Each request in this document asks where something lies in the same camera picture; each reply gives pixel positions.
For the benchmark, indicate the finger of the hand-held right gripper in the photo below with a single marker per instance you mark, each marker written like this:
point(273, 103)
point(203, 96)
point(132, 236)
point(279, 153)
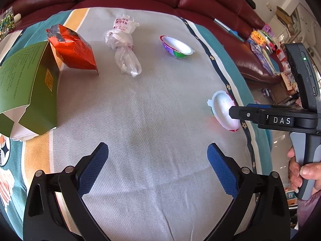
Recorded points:
point(259, 106)
point(242, 114)

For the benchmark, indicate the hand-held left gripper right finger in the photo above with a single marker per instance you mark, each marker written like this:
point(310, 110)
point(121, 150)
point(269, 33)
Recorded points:
point(222, 173)

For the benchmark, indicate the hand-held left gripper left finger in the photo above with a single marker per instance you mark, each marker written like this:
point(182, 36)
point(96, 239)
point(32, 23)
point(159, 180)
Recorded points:
point(92, 170)

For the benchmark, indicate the person's right hand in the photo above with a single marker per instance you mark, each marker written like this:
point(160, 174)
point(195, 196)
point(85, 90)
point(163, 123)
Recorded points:
point(311, 174)

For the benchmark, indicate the blue white ball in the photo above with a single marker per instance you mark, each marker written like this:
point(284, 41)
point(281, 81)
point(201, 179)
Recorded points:
point(266, 92)

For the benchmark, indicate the pile of colourful papers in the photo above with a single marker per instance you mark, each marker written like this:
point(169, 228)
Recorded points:
point(263, 45)

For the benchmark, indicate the teal thin book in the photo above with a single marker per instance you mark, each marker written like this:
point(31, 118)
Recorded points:
point(240, 38)

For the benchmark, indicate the small teal orange box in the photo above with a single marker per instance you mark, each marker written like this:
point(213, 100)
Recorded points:
point(292, 198)

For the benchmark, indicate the teal white printed blanket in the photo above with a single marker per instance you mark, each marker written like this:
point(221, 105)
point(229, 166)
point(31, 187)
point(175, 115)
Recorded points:
point(150, 120)

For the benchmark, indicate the blue round toy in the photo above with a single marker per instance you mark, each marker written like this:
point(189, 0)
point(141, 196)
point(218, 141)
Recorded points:
point(235, 32)

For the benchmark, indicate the green carton box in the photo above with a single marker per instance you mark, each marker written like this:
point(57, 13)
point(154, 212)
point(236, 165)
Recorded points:
point(42, 100)

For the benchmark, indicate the brown cardboard box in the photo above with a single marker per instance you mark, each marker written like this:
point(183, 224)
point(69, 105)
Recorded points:
point(283, 17)

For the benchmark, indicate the person's pink patterned clothing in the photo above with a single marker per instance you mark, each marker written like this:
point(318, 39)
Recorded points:
point(309, 213)

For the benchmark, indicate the purple green jelly cup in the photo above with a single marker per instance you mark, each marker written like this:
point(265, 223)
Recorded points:
point(175, 45)

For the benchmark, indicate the white appliance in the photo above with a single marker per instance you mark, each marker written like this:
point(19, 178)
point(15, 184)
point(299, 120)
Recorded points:
point(308, 22)

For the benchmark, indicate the dark red leather sofa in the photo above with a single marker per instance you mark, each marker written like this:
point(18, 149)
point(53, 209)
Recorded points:
point(205, 2)

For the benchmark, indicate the red foil snack bag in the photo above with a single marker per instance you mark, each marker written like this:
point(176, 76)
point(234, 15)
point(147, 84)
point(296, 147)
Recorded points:
point(75, 52)

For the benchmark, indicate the clear plastic bag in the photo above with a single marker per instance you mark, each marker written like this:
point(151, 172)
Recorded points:
point(124, 45)

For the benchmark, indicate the bag of colourful beads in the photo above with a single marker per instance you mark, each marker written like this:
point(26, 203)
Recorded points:
point(6, 25)

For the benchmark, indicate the white wall socket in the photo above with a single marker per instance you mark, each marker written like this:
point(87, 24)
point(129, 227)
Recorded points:
point(268, 6)

